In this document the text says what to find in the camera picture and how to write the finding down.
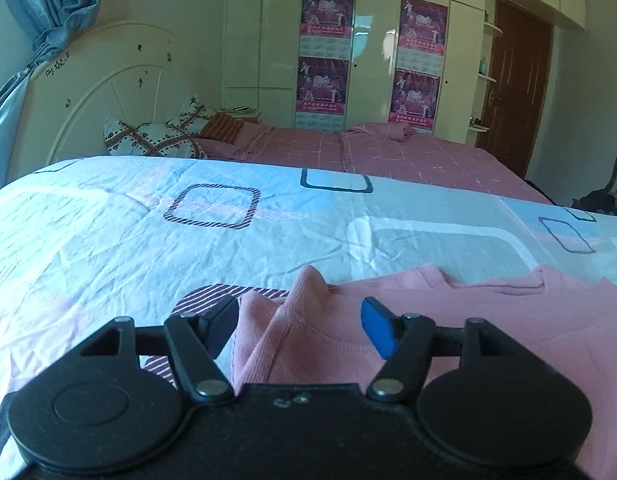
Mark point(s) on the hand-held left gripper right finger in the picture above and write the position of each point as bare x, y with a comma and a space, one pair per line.
378, 330

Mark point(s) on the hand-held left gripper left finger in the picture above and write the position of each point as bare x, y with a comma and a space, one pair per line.
222, 324

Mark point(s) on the pink sweater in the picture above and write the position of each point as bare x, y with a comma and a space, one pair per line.
438, 310

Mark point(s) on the light blue printed blanket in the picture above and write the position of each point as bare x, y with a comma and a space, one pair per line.
113, 240

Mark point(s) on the pink bedsheet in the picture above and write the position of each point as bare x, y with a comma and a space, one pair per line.
423, 160

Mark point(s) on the pink pillow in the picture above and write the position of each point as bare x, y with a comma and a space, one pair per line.
251, 132

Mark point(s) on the large patterned white pillow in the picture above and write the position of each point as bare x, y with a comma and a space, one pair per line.
153, 141

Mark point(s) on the orange striped pillow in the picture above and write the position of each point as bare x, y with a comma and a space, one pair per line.
222, 127

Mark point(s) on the folded pink cloth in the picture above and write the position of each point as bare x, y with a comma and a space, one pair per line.
383, 130

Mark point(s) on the small patterned white pillow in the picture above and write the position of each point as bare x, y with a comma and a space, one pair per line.
191, 115

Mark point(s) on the stack of books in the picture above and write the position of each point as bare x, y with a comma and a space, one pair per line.
243, 111

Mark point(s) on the white bed headboard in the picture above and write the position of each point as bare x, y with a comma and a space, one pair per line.
113, 85

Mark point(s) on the white corner shelves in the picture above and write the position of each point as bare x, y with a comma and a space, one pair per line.
485, 80

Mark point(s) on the brown wooden door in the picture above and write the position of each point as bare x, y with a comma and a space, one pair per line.
515, 90

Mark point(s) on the teal bottle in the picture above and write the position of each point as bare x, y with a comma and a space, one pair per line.
483, 64

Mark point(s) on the cream wardrobe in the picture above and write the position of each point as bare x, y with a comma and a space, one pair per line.
378, 35

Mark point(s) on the blue curtain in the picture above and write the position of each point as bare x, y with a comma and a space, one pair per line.
38, 15

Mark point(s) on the purple wall poster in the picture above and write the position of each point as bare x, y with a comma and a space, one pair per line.
422, 30
416, 100
327, 17
322, 91

